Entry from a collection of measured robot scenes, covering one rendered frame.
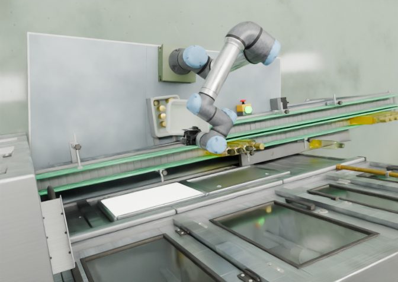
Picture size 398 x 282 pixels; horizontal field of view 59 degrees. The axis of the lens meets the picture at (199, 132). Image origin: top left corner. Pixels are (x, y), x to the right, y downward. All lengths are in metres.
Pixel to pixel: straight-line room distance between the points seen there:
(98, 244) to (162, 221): 0.25
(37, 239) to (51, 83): 1.43
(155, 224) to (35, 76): 1.00
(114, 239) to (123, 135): 0.79
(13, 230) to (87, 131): 1.42
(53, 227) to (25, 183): 0.56
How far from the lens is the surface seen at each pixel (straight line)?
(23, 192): 0.58
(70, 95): 1.97
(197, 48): 1.87
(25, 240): 0.59
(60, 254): 1.11
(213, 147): 1.43
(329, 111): 2.65
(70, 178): 1.85
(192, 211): 1.47
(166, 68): 2.03
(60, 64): 1.98
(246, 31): 1.54
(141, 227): 1.39
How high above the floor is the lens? 2.70
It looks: 63 degrees down
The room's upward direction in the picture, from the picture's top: 94 degrees clockwise
